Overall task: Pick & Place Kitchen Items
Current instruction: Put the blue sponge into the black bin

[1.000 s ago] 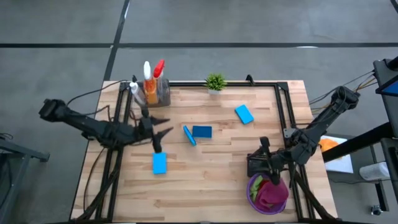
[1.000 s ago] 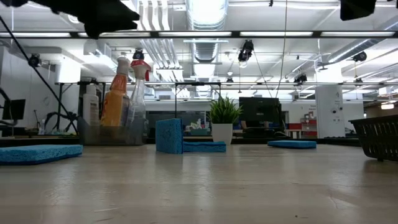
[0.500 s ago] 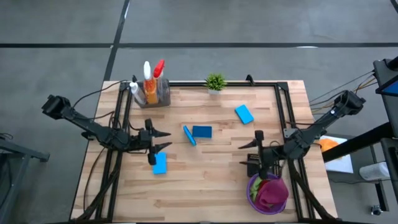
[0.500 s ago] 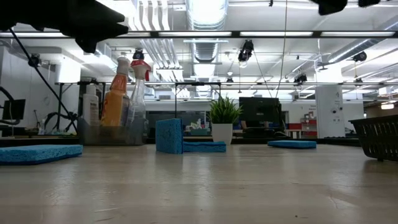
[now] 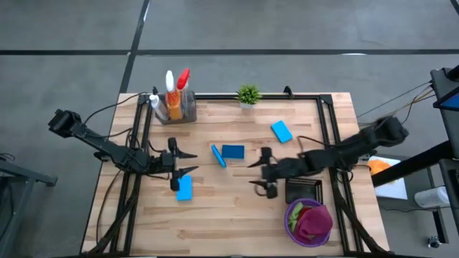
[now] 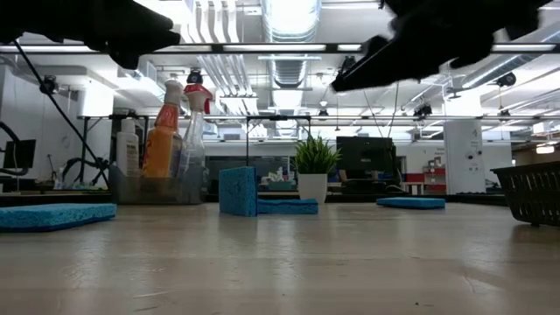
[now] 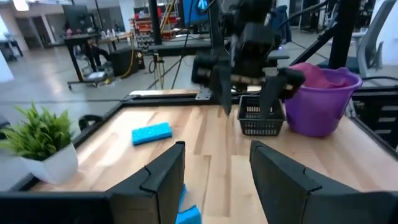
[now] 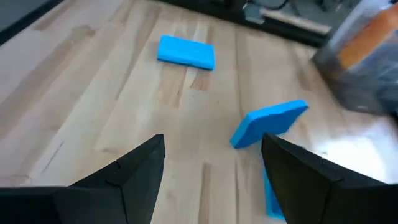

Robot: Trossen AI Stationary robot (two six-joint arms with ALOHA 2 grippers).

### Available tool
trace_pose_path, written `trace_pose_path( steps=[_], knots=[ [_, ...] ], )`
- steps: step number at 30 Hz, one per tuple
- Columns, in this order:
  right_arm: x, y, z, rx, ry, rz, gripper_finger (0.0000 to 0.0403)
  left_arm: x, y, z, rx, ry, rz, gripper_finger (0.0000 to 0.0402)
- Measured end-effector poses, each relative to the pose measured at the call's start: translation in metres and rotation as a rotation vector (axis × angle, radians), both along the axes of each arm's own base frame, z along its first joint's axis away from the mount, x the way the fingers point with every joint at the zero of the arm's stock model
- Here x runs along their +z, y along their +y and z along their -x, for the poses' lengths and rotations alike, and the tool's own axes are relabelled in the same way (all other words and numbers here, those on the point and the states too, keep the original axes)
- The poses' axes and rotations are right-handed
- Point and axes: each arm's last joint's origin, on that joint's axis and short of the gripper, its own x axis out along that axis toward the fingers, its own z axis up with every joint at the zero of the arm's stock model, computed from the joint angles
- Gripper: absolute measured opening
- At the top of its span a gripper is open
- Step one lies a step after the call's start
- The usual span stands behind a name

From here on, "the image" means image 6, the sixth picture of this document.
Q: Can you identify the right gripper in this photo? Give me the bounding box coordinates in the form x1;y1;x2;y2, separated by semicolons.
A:
331;0;555;93

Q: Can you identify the blue scrub sponge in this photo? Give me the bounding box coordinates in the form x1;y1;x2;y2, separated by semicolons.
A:
218;165;259;218
256;198;319;215
375;196;446;210
0;202;117;234

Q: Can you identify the clear spray bottle red trigger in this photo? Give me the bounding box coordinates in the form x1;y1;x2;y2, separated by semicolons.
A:
177;82;214;180

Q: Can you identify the orange cleaner spray bottle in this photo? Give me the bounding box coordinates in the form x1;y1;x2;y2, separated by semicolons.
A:
142;78;185;179

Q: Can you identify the white plastic restorer bottle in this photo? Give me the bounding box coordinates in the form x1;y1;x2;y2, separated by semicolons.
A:
115;118;140;179

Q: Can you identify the large black monitor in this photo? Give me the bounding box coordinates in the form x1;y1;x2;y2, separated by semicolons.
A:
335;136;398;194

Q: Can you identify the small potted green plant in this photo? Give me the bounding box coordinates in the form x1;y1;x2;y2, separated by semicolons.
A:
291;134;343;205

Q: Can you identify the black metal stand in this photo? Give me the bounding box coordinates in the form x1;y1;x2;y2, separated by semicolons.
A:
244;114;312;167
78;114;150;168

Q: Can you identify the red cabinet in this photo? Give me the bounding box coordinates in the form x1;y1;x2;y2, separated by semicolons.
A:
404;165;447;193

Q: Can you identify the teal tissue box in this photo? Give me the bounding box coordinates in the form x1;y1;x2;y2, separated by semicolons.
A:
267;168;293;193

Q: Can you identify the black mesh basket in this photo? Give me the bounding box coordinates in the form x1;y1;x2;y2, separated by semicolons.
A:
489;160;560;228

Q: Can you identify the translucent grey plastic bin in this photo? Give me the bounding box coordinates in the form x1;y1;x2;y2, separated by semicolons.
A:
108;164;210;206

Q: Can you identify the wooden background desk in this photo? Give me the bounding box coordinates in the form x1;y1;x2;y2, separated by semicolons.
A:
0;174;110;196

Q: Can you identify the small black monitor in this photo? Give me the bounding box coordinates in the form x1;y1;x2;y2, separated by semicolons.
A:
3;138;37;170

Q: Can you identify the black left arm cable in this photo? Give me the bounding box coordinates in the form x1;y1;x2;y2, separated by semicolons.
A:
12;39;110;187

